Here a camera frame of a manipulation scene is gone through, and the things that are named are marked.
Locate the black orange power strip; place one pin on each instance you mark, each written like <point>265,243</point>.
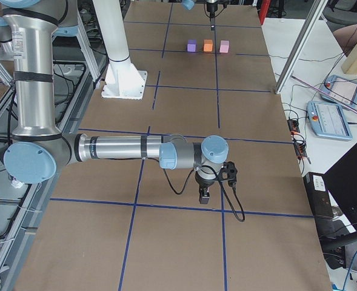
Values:
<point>298,140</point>

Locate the purple foam block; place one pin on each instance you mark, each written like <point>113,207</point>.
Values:
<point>191,45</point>

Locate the black computer box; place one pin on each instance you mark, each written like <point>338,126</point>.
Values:
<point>318,195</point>

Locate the near blue teach pendant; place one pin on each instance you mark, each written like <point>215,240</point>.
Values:
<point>327,120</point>

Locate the orange foam block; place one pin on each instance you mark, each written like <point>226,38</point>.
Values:
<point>208,46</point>

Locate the red cylinder object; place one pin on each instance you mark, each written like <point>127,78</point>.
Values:
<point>265,4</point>

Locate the black monitor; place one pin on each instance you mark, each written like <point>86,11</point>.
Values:
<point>341,181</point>

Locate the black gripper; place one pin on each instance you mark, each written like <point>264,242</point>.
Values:
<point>203,182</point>

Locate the pink foam block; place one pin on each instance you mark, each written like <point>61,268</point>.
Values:
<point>224,46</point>

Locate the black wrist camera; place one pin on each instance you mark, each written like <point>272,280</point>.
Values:
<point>229,173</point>

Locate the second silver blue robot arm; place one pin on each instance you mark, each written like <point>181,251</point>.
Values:
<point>172,152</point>

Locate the brown paper table cover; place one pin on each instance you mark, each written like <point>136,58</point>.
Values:
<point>233,214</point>

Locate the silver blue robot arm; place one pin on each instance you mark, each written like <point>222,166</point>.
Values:
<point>110,20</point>

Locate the blue teach pendant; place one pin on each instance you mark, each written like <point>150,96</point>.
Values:
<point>327,120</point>
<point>339,89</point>

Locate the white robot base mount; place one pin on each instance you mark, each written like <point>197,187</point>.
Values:
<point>124,82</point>

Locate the aluminium frame post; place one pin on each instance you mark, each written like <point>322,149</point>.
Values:
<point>306,30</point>

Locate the far blue teach pendant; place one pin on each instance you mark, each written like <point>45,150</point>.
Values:
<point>339,89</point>

